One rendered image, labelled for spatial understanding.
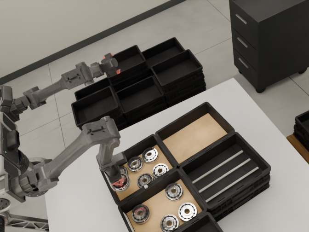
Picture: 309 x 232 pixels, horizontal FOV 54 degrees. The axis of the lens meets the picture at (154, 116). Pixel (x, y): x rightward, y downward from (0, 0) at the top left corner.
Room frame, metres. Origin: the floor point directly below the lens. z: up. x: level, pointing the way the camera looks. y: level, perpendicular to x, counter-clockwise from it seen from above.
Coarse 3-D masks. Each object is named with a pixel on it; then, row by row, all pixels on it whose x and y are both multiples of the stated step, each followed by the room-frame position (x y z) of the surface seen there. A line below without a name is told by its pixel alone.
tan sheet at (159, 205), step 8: (160, 192) 0.85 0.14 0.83; (184, 192) 0.79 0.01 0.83; (152, 200) 0.82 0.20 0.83; (160, 200) 0.80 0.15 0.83; (168, 200) 0.78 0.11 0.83; (184, 200) 0.74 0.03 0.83; (192, 200) 0.73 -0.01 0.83; (152, 208) 0.78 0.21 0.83; (160, 208) 0.76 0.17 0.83; (168, 208) 0.74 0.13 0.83; (176, 208) 0.72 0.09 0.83; (200, 208) 0.67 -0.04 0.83; (128, 216) 0.79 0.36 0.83; (152, 216) 0.73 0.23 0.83; (160, 216) 0.71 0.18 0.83; (136, 224) 0.73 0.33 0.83; (144, 224) 0.71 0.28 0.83; (152, 224) 0.69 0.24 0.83; (168, 224) 0.65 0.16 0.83
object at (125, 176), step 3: (123, 174) 0.95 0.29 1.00; (126, 174) 0.94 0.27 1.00; (123, 177) 0.93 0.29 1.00; (126, 177) 0.92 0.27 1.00; (126, 180) 0.90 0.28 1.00; (123, 183) 0.89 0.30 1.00; (126, 183) 0.88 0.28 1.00; (114, 186) 0.90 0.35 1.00; (117, 186) 0.89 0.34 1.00; (120, 186) 0.88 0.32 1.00; (123, 186) 0.87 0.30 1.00; (117, 189) 0.87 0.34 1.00; (120, 189) 0.87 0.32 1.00
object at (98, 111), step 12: (96, 96) 2.14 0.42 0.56; (108, 96) 2.15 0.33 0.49; (72, 108) 2.07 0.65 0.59; (84, 108) 2.13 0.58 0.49; (96, 108) 2.06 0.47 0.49; (108, 108) 2.00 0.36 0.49; (120, 108) 1.95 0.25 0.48; (84, 120) 1.98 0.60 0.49; (96, 120) 1.86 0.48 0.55; (120, 120) 1.87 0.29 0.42
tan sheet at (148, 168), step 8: (160, 152) 1.10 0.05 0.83; (160, 160) 1.05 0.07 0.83; (144, 168) 1.04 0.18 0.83; (152, 168) 1.02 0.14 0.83; (128, 176) 1.03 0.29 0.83; (136, 176) 1.01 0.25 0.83; (136, 184) 0.96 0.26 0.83; (120, 192) 0.95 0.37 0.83; (128, 192) 0.93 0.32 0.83; (120, 200) 0.90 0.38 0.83
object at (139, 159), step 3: (132, 159) 1.11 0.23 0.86; (135, 159) 1.11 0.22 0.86; (138, 159) 1.10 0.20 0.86; (141, 159) 1.09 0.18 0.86; (129, 162) 1.10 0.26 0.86; (141, 162) 1.07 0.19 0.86; (129, 165) 1.08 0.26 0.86; (138, 165) 1.06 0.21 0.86; (141, 165) 1.05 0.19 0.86; (129, 168) 1.06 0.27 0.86; (132, 168) 1.05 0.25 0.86; (135, 168) 1.04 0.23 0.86; (138, 168) 1.03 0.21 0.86
